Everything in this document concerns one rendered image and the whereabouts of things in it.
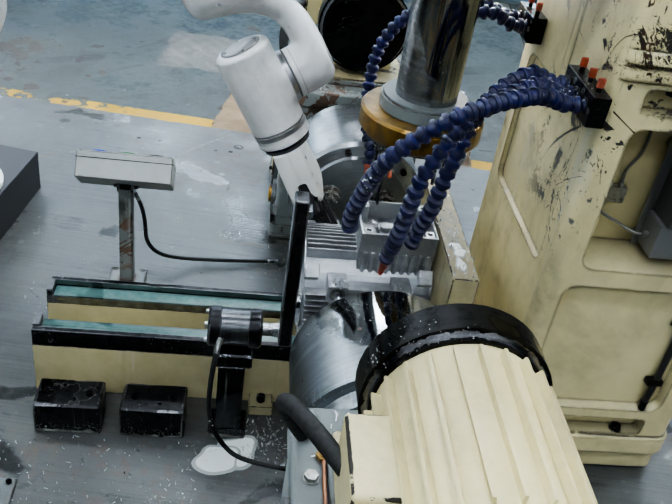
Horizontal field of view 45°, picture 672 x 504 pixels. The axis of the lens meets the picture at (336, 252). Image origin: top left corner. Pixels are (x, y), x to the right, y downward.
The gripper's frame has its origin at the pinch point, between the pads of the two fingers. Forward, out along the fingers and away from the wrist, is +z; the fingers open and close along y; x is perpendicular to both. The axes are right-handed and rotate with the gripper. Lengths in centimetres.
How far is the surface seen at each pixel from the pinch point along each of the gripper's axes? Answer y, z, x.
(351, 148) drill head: -15.1, -2.2, 6.8
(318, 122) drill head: -27.4, -3.6, 1.5
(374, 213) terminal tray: 1.4, 2.0, 7.9
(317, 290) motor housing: 13.9, 3.7, -3.4
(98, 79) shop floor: -294, 48, -136
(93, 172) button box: -15.1, -16.3, -36.9
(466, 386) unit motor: 66, -20, 18
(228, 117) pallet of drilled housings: -233, 71, -67
